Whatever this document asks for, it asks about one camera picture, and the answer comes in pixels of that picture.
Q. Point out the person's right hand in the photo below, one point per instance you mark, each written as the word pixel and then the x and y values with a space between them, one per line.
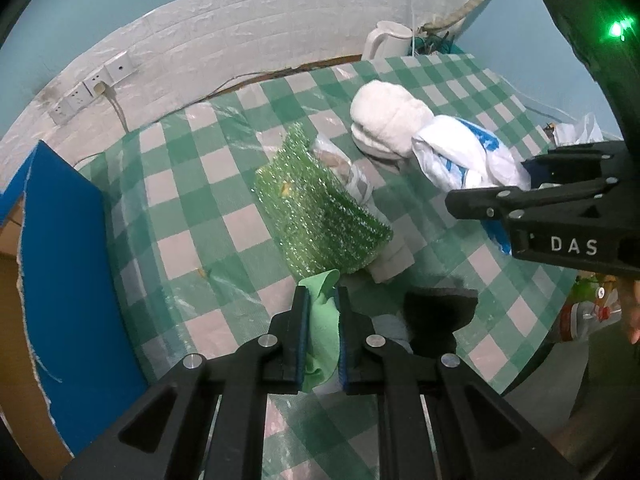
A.
pixel 632 317

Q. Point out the plastic bottle red cap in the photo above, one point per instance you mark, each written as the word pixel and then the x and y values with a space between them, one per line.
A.
pixel 580 317

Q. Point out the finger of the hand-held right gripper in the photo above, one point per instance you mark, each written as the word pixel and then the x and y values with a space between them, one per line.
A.
pixel 480 204
pixel 537 172

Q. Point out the white electric kettle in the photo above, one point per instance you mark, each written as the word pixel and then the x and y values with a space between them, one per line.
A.
pixel 387 40

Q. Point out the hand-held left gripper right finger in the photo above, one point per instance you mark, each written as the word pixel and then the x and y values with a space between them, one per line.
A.
pixel 342 335

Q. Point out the green microfiber cloth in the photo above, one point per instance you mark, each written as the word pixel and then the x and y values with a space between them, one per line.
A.
pixel 324 340

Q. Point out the white fluffy slippers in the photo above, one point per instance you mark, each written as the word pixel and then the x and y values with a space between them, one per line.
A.
pixel 385 110

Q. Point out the white plastic bag blue print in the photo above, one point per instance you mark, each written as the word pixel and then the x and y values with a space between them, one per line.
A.
pixel 450 150

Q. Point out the translucent plastic bag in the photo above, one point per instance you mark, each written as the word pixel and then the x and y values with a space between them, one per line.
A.
pixel 580 130

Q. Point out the light blue cloth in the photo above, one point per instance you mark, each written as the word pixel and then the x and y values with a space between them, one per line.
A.
pixel 392 331

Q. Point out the clear plastic bag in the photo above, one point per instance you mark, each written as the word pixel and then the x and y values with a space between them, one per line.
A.
pixel 332 152

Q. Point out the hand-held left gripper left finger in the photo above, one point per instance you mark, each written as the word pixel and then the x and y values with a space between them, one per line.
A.
pixel 302 332

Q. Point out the green checked tablecloth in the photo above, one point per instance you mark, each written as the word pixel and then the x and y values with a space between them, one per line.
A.
pixel 200 185

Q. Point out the cardboard box blue edge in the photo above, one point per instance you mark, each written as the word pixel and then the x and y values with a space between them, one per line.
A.
pixel 65 260

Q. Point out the green sparkly scrubbing cloth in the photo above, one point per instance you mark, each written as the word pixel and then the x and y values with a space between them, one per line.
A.
pixel 320 210

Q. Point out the black foam sponge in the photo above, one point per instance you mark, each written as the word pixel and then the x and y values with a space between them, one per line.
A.
pixel 435 315

